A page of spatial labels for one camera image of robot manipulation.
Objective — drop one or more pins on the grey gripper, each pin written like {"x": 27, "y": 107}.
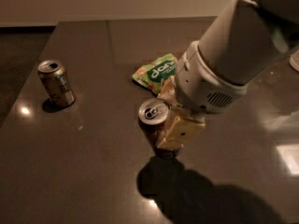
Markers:
{"x": 199, "y": 86}

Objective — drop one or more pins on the red coke can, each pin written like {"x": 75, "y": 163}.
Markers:
{"x": 152, "y": 116}

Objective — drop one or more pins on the green chip bag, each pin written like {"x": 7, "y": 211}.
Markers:
{"x": 152, "y": 76}

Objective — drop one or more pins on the opened brown soda can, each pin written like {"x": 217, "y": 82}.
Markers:
{"x": 54, "y": 78}

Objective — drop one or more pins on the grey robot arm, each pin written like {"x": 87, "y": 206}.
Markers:
{"x": 215, "y": 70}

